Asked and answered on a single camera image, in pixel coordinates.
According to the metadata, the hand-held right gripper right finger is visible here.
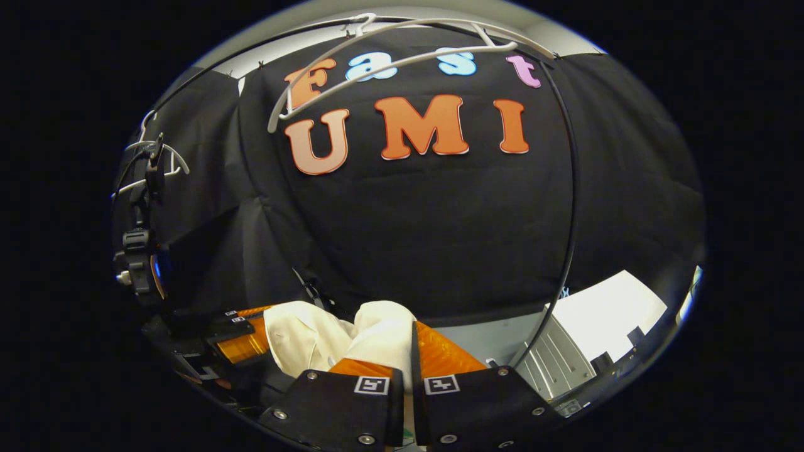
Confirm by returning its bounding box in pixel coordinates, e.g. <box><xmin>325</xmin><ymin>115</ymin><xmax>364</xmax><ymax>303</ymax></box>
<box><xmin>410</xmin><ymin>320</ymin><xmax>564</xmax><ymax>450</ymax></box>

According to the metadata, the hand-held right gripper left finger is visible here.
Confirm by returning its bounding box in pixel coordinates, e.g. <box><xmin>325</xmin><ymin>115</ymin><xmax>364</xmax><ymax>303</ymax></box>
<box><xmin>259</xmin><ymin>357</ymin><xmax>406</xmax><ymax>449</ymax></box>

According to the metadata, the cream jacket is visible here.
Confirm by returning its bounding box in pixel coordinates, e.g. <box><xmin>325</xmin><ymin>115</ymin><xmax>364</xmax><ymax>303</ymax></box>
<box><xmin>263</xmin><ymin>300</ymin><xmax>420</xmax><ymax>396</ymax></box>

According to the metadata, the white small clothes hanger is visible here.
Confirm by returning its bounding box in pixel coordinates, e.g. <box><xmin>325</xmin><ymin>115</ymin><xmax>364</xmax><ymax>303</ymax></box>
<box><xmin>112</xmin><ymin>110</ymin><xmax>190</xmax><ymax>198</ymax></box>

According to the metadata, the black clothes rack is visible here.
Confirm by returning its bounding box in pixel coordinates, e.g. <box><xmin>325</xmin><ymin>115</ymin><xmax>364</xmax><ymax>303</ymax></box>
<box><xmin>151</xmin><ymin>16</ymin><xmax>579</xmax><ymax>371</ymax></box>

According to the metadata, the white wide-shouldered clothes hanger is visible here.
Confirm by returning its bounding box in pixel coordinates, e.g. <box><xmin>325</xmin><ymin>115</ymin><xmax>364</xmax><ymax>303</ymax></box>
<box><xmin>267</xmin><ymin>13</ymin><xmax>557</xmax><ymax>134</ymax></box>

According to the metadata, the grey ribbed metal panel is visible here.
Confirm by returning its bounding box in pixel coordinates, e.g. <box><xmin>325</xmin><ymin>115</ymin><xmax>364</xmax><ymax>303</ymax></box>
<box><xmin>512</xmin><ymin>314</ymin><xmax>597</xmax><ymax>402</ymax></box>

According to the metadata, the white board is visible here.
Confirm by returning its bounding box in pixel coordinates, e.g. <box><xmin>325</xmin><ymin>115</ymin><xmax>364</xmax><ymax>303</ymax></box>
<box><xmin>546</xmin><ymin>270</ymin><xmax>668</xmax><ymax>362</ymax></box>

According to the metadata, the black backdrop cloth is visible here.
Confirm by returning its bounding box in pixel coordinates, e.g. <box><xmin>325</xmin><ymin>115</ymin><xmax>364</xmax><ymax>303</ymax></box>
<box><xmin>112</xmin><ymin>25</ymin><xmax>707</xmax><ymax>327</ymax></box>

